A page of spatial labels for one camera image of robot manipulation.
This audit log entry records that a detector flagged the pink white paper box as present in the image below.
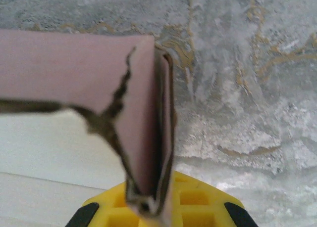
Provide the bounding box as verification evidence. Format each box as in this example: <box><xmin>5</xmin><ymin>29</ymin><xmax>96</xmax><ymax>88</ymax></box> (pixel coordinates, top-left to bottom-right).
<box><xmin>0</xmin><ymin>29</ymin><xmax>178</xmax><ymax>227</ymax></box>

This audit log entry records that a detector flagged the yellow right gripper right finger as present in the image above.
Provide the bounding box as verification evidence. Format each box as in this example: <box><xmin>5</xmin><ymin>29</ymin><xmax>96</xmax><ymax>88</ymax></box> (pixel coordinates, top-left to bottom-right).
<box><xmin>170</xmin><ymin>171</ymin><xmax>258</xmax><ymax>227</ymax></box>

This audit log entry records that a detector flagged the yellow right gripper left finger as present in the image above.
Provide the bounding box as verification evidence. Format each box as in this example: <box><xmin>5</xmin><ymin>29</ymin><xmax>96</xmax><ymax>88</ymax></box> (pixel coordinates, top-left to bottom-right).
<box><xmin>65</xmin><ymin>182</ymin><xmax>139</xmax><ymax>227</ymax></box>

